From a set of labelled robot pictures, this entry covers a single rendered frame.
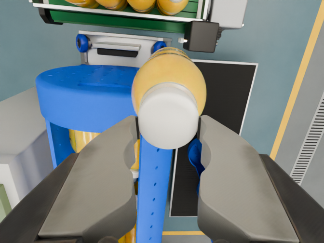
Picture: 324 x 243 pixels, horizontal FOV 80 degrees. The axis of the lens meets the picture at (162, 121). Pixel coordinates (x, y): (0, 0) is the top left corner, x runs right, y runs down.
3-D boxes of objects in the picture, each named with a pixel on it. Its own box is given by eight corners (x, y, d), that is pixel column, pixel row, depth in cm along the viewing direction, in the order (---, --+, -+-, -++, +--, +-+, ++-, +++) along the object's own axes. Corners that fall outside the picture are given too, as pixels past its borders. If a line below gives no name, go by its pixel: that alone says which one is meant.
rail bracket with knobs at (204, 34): (175, 47, 58) (180, 50, 49) (178, 20, 55) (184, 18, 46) (208, 50, 59) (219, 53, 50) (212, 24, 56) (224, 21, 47)
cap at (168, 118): (194, 141, 14) (196, 155, 12) (140, 138, 14) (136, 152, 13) (200, 87, 12) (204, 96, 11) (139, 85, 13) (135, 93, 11)
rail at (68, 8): (39, 8, 48) (33, 6, 45) (39, 4, 48) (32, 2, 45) (199, 23, 51) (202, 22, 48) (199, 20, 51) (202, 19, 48)
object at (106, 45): (105, 50, 55) (93, 54, 43) (104, 41, 54) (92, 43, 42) (141, 53, 55) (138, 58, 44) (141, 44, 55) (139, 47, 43)
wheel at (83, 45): (81, 53, 49) (89, 53, 50) (80, 33, 47) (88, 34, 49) (75, 51, 52) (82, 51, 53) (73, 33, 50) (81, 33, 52)
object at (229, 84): (167, 205, 206) (168, 217, 192) (182, 56, 145) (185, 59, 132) (215, 205, 210) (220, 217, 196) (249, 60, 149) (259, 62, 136)
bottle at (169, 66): (189, 93, 31) (213, 162, 15) (146, 91, 32) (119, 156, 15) (194, 46, 29) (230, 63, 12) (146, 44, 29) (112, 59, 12)
